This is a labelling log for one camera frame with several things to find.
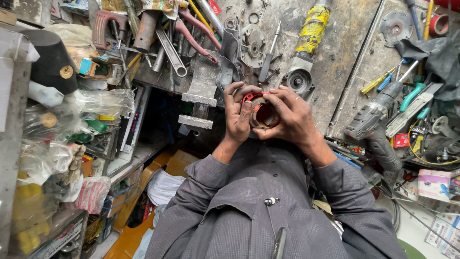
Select person's left hand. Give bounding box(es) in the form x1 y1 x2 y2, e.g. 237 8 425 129
223 82 263 145

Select person's right hand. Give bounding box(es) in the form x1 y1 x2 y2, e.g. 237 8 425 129
253 86 321 151

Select copper motor stator red wires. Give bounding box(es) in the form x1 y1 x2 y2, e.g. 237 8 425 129
241 91 281 130

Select steel bench vise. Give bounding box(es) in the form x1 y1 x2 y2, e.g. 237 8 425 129
178 50 222 131

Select grey cloth rag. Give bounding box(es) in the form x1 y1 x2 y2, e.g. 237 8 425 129
215 28 245 95

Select blue pen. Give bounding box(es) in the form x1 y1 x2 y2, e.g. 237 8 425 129
332 151 362 170

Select round metal motor cover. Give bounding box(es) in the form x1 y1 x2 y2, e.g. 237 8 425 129
240 23 267 69

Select white plastic bag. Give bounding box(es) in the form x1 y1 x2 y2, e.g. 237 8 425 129
147 167 186 208

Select person's grey shirt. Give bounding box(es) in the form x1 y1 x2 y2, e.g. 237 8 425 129
145 138 408 259

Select steel adjustable wrench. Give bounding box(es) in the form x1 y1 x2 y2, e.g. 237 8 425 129
155 25 188 78

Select small red box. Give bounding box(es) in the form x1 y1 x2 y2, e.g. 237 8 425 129
393 133 410 149

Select shiny steel tube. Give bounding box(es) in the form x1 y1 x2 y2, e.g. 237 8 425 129
195 0 226 37

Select flat metal file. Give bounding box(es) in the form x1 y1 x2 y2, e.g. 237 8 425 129
385 83 445 139

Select black clip device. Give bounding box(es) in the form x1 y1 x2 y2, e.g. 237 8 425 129
272 227 288 259

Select rusty metal pipe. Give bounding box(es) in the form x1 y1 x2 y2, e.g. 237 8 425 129
132 10 161 54

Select round metal grinder disc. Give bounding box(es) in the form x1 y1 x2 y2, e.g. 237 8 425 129
378 10 415 48

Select pink cardboard box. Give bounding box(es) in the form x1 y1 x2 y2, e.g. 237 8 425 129
418 169 460 203

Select orange cardboard box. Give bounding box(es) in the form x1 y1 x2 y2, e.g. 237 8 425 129
103 149 200 259

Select black plastic sheet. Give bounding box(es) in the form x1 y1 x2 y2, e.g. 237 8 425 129
394 30 460 102

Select red tape roll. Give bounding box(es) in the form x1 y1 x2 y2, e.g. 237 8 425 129
429 14 450 37

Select shelf with plastic bags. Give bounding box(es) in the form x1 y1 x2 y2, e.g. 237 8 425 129
0 22 153 259

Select printed paper boxes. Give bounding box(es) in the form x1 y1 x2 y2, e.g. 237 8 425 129
424 217 460 259

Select black rubber mallet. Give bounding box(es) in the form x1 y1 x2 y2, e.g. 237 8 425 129
21 29 78 95

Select grey handled nut driver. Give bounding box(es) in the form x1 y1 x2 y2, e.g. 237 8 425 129
258 21 282 83

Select grey cordless drill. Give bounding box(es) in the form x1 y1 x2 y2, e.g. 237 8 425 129
344 59 420 172

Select yellow handled screwdriver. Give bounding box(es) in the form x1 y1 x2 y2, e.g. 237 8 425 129
360 66 398 95

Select angle grinder yellow taped handle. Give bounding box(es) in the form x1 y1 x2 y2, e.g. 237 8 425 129
278 0 331 103

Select red handled pliers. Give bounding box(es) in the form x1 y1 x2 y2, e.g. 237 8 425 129
175 8 223 65

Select blue handled screwdriver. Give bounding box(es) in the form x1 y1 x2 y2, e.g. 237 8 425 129
377 59 405 93

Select teal handled pliers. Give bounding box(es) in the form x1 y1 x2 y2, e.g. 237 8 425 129
399 82 432 121

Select yellow cable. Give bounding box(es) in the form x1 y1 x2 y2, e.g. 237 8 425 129
408 119 460 166

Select black cable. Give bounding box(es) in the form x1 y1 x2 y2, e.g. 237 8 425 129
380 179 460 253

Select dark blue handled tool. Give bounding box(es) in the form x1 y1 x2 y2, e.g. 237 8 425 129
405 0 423 41

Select red saw handle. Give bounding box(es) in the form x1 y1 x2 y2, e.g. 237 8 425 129
92 10 128 51

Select yellow handled tool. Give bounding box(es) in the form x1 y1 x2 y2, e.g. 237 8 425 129
423 0 435 41

